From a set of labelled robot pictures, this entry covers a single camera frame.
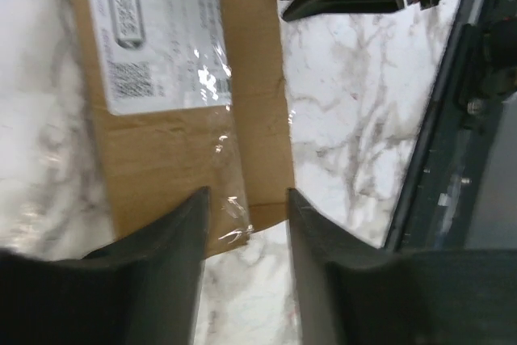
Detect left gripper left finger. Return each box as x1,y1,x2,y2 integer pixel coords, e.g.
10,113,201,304
1,187,210,345

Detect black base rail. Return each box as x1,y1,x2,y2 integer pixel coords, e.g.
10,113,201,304
384,0,516,251

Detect brown cardboard express box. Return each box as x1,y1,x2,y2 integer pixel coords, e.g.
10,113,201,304
72,0,294,256

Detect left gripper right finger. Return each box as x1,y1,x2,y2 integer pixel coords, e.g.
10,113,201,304
288,189,516,344

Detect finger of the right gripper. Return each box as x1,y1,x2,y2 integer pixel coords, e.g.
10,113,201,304
282,0,400,21

